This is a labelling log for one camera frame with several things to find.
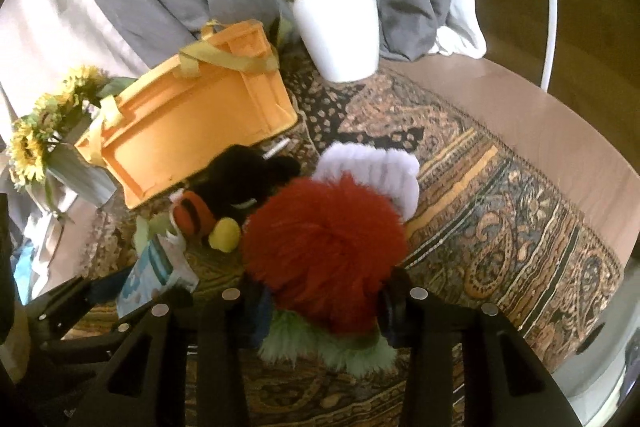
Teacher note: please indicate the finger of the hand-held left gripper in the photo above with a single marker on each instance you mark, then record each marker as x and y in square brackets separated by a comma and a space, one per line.
[112, 287]
[80, 352]

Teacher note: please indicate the green plant in white pot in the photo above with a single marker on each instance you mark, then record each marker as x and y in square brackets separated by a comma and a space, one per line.
[335, 32]

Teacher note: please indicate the patterned rug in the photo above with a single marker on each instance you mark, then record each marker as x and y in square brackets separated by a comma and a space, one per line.
[475, 217]

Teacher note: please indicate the beige curtain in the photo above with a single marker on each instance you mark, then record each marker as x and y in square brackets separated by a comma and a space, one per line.
[60, 32]

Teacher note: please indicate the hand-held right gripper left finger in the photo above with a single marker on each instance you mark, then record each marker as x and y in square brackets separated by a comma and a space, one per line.
[262, 314]

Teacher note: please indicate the sunflower bouquet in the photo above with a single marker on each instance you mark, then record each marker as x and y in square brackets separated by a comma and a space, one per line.
[35, 142]

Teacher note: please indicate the white and blue packet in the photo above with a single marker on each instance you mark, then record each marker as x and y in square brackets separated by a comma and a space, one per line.
[155, 272]

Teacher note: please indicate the black plush toy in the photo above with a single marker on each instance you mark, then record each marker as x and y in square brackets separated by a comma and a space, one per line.
[235, 182]

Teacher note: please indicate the green fluffy toy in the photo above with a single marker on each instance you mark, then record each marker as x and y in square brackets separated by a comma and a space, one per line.
[320, 349]

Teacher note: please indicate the orange plastic crate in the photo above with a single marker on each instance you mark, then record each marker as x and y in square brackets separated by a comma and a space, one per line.
[200, 122]

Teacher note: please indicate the white hoop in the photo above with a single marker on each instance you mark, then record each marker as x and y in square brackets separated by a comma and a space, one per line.
[550, 7]

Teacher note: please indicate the red fluffy toy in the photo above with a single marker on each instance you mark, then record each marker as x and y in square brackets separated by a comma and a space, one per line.
[320, 247]

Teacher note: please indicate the orange striped plush toy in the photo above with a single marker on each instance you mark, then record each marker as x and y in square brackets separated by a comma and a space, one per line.
[192, 214]

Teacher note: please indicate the light green soft toy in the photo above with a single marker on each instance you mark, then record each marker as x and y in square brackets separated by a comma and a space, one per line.
[150, 232]

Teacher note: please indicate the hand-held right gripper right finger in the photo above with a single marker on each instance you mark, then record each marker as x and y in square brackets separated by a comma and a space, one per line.
[392, 317]

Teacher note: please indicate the grey vase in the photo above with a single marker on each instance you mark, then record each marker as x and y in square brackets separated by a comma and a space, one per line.
[85, 179]

